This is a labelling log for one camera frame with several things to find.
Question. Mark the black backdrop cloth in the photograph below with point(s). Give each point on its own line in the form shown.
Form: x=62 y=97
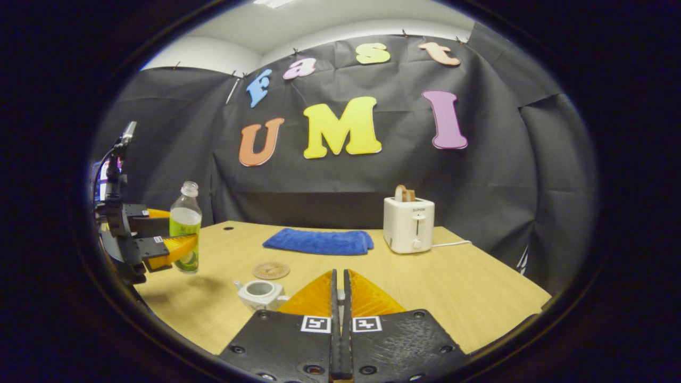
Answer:
x=479 y=186

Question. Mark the blue towel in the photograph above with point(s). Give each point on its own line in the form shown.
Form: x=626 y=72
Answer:
x=319 y=242

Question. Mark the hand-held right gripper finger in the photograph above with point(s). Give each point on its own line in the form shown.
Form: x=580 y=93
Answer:
x=347 y=346
x=335 y=346

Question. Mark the bread slice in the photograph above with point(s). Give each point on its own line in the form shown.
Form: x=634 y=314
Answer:
x=404 y=194

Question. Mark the clear green-label water bottle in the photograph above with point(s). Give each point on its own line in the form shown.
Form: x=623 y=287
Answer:
x=185 y=223

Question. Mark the white toaster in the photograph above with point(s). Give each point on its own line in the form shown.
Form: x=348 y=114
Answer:
x=407 y=226

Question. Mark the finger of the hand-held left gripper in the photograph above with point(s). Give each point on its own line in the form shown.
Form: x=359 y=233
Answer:
x=151 y=224
x=165 y=250

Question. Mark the round wooden coaster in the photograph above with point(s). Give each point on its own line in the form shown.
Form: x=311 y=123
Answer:
x=271 y=270

